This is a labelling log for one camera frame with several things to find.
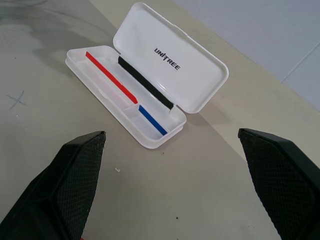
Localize white plastic pencil case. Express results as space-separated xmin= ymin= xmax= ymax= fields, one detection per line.
xmin=65 ymin=2 xmax=230 ymax=150

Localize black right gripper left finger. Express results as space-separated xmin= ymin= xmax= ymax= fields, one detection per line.
xmin=0 ymin=130 xmax=108 ymax=240

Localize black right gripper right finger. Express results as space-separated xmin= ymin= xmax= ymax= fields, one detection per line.
xmin=237 ymin=127 xmax=320 ymax=240

